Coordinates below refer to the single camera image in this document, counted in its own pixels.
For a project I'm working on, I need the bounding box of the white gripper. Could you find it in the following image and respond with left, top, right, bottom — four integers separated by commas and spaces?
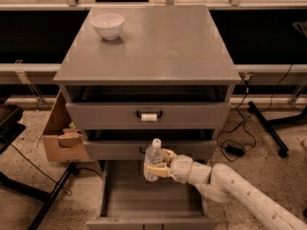
144, 149, 193, 184

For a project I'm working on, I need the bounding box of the clear plastic water bottle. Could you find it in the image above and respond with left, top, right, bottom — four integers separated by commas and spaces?
143, 138, 164, 182

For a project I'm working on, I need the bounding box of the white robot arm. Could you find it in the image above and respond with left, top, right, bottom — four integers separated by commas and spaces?
144, 148, 307, 230

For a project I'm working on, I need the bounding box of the grey bottom drawer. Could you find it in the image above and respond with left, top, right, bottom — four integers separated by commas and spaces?
86, 160, 218, 230

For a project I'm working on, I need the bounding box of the grey drawer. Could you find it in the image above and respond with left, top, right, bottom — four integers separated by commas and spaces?
83, 140, 216, 161
86, 160, 218, 230
66, 103, 230, 129

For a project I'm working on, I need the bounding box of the grey middle drawer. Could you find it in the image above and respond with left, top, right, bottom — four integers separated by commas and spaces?
83, 140, 216, 161

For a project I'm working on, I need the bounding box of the grey drawer cabinet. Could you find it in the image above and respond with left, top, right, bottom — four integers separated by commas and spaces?
53, 5, 242, 230

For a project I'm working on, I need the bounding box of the grey top drawer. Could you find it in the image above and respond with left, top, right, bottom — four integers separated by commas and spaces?
66, 103, 230, 129

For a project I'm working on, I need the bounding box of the brown cardboard box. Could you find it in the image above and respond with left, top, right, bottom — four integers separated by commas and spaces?
42, 92, 89, 162

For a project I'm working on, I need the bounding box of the black stand leg right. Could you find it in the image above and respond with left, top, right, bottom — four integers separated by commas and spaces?
248, 102, 307, 158

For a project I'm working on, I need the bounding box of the white ceramic bowl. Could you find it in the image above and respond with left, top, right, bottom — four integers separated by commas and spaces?
91, 13, 125, 40

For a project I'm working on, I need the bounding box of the black tray left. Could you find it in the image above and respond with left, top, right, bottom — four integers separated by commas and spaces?
0, 104, 26, 154

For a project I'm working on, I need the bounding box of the black stand base left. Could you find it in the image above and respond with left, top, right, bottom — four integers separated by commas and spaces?
0, 162, 77, 230

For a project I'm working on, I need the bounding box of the thin black floor cable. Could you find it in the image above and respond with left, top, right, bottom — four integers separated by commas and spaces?
0, 133, 104, 197

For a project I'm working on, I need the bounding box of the clear acrylic bracket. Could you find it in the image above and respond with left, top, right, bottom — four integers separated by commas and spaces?
15, 70, 45, 110

